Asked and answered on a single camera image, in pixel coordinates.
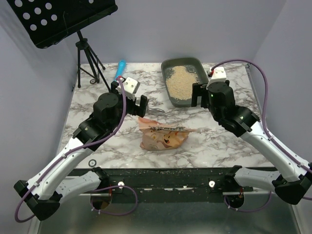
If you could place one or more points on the blue cylindrical handle tool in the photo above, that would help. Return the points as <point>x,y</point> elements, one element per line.
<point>120,68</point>

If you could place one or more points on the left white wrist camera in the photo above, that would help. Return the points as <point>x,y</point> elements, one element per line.
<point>130,87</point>

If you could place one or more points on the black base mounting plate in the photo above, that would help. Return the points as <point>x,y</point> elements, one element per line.
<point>170,185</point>

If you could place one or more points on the black perforated music stand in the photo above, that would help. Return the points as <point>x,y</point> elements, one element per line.
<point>48,22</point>

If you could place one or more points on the dark green litter tray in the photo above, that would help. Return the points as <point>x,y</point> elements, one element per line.
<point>192,65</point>

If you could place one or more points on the aluminium extrusion rail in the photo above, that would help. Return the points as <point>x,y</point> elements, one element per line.
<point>253,191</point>

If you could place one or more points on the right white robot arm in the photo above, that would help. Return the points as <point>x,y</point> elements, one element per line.
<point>292,177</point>

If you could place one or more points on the orange cat litter bag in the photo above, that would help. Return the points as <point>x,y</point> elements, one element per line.
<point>160,140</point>

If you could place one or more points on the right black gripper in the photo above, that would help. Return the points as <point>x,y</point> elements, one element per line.
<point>198,94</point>

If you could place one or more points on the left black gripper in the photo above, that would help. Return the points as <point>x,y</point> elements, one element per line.
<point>136,109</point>

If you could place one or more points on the beige litter pile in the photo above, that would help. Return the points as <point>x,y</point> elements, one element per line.
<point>180,82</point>

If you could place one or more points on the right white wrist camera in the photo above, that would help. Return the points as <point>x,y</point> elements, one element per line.
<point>216,75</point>

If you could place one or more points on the silver metal litter scoop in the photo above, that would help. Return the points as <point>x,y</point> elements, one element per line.
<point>151,110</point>

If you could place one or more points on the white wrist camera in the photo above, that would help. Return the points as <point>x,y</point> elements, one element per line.
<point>216,75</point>
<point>130,87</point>

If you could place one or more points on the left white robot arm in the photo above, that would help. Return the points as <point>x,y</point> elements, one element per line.
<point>46,191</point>

